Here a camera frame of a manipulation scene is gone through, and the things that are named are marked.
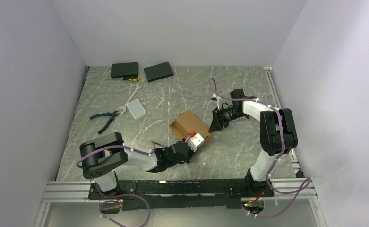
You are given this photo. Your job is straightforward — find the blue handled pliers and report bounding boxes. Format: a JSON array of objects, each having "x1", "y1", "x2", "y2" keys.
[{"x1": 89, "y1": 110, "x2": 120, "y2": 135}]

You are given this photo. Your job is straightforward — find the black foam block right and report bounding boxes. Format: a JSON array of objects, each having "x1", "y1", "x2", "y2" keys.
[{"x1": 144, "y1": 62, "x2": 174, "y2": 83}]

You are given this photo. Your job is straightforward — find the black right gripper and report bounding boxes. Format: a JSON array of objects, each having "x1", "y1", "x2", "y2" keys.
[{"x1": 209, "y1": 106, "x2": 247, "y2": 133}]

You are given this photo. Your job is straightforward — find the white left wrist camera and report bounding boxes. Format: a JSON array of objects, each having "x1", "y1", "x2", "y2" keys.
[{"x1": 185, "y1": 131, "x2": 205, "y2": 152}]

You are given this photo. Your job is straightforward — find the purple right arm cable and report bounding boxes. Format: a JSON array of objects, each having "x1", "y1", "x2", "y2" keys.
[{"x1": 208, "y1": 78, "x2": 312, "y2": 219}]

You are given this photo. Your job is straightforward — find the brown cardboard box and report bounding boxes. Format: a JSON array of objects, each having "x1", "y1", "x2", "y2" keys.
[{"x1": 169, "y1": 110, "x2": 213, "y2": 142}]

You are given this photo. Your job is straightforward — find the black foam block left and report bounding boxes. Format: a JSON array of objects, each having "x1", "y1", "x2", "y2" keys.
[{"x1": 111, "y1": 62, "x2": 139, "y2": 78}]

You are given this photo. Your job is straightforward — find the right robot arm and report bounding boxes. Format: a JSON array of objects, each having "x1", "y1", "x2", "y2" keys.
[{"x1": 209, "y1": 89, "x2": 298, "y2": 196}]

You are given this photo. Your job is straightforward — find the silver combination wrench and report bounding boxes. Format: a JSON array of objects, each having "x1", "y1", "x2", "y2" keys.
[{"x1": 117, "y1": 83, "x2": 143, "y2": 114}]

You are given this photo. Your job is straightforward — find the aluminium frame rail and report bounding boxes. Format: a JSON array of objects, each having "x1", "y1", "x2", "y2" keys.
[{"x1": 42, "y1": 181, "x2": 90, "y2": 203}]

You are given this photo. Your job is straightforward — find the black foam block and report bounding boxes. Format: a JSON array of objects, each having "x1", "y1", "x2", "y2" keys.
[
  {"x1": 111, "y1": 62, "x2": 139, "y2": 78},
  {"x1": 144, "y1": 62, "x2": 174, "y2": 83}
]

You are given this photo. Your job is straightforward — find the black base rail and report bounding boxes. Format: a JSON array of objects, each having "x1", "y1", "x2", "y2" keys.
[{"x1": 88, "y1": 177, "x2": 274, "y2": 211}]

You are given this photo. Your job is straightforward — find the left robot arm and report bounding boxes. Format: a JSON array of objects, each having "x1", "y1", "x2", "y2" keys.
[{"x1": 76, "y1": 132, "x2": 204, "y2": 199}]

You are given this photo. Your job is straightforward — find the grey white rectangular device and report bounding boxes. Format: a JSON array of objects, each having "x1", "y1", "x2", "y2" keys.
[{"x1": 126, "y1": 99, "x2": 146, "y2": 120}]

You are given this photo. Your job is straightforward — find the yellow black screwdriver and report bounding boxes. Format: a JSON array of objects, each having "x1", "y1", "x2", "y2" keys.
[{"x1": 107, "y1": 77, "x2": 139, "y2": 82}]

